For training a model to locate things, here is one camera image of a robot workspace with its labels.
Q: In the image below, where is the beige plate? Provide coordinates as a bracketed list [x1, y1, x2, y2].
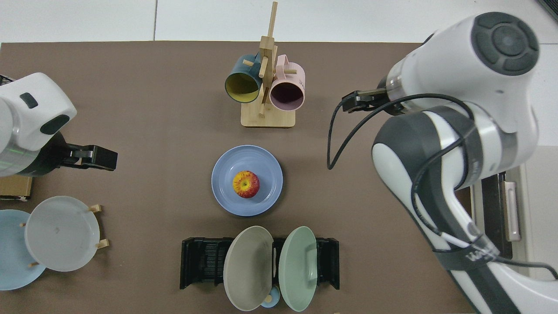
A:
[223, 225, 275, 312]

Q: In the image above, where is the black dish rack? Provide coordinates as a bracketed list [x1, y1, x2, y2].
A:
[180, 237, 340, 290]

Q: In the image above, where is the pink cup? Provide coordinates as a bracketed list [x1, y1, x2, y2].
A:
[269, 55, 306, 111]

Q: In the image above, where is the dark blue cup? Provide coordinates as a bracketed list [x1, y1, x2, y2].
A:
[225, 53, 263, 104]

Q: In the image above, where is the pale green plate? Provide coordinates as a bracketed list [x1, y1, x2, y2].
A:
[278, 226, 318, 312]

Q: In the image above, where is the wooden plate stand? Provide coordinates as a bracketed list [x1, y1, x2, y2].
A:
[20, 204, 109, 267]

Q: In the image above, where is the brown table cloth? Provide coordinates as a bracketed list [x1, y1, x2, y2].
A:
[0, 41, 476, 314]

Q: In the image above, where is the pale toaster oven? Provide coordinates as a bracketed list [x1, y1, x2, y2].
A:
[471, 146, 558, 280]

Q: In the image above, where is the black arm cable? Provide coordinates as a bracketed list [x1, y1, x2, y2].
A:
[327, 89, 558, 280]

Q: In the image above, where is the red yellow apple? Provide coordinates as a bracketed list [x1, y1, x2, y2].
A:
[232, 170, 260, 199]

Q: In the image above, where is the small blue round thing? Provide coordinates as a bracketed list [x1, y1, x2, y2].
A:
[261, 286, 281, 309]

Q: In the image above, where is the grey plate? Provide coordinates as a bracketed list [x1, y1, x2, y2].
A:
[24, 196, 100, 272]

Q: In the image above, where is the light blue plate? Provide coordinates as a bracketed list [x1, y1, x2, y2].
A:
[0, 209, 47, 291]

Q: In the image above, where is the wooden cup stand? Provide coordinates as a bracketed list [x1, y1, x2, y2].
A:
[241, 1, 296, 128]

